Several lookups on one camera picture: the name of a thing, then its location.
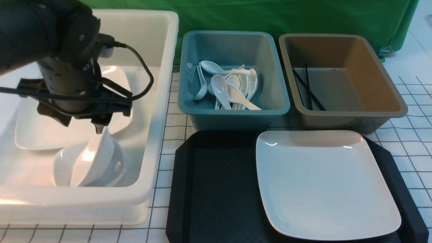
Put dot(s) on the white spoon right side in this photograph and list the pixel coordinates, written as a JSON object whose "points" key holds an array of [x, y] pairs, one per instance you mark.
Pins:
{"points": [[249, 84]]}

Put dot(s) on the white small bowl in bin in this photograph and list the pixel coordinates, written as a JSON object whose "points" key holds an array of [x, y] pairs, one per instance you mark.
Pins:
{"points": [[66, 157]]}

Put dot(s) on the white spoon front centre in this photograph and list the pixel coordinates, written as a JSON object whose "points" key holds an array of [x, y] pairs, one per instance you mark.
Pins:
{"points": [[220, 90]]}

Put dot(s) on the metal binder clip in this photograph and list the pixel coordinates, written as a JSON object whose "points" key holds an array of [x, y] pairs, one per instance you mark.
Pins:
{"points": [[385, 52]]}

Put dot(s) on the brown plastic bin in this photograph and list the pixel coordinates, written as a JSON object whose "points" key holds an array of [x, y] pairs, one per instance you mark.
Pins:
{"points": [[347, 78]]}

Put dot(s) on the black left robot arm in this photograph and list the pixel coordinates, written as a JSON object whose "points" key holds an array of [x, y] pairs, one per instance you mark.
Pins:
{"points": [[63, 38]]}

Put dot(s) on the green cloth backdrop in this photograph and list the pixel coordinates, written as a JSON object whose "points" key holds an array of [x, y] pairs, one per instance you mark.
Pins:
{"points": [[383, 23]]}

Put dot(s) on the white square rice plate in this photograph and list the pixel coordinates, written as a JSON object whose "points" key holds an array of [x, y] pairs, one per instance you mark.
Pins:
{"points": [[324, 186]]}

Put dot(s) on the white spoon top horizontal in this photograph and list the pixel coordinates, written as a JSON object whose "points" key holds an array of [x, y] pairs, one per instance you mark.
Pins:
{"points": [[215, 69]]}

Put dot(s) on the large white plastic bin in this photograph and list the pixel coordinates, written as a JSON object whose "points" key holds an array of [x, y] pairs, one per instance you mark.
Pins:
{"points": [[28, 195]]}

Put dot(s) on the white spoon left side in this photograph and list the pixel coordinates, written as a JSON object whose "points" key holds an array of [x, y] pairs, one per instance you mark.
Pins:
{"points": [[203, 84]]}

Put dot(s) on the black chopstick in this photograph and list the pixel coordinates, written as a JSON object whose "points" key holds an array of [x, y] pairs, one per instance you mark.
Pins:
{"points": [[308, 87], [314, 98]]}

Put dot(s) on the white square plate in bin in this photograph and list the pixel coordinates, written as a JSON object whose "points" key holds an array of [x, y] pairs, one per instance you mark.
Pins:
{"points": [[38, 132]]}

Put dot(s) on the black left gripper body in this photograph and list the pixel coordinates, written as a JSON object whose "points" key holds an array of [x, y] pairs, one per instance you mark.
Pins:
{"points": [[66, 91]]}

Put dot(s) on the teal plastic bin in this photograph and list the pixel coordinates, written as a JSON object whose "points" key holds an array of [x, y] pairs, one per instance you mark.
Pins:
{"points": [[232, 49]]}

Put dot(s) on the black chopstick in bin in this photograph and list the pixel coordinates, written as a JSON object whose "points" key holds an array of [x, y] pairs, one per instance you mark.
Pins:
{"points": [[314, 98]]}

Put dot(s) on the white ceramic soup spoon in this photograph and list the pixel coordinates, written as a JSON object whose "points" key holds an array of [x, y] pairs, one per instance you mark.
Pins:
{"points": [[236, 96]]}

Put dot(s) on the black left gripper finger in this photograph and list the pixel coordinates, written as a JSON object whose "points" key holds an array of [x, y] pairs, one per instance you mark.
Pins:
{"points": [[99, 128]]}

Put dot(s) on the white square small bowl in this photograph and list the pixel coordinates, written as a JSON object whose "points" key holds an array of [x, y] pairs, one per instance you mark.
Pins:
{"points": [[94, 159]]}

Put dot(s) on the black plastic serving tray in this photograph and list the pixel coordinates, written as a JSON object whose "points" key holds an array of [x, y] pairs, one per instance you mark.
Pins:
{"points": [[215, 196]]}

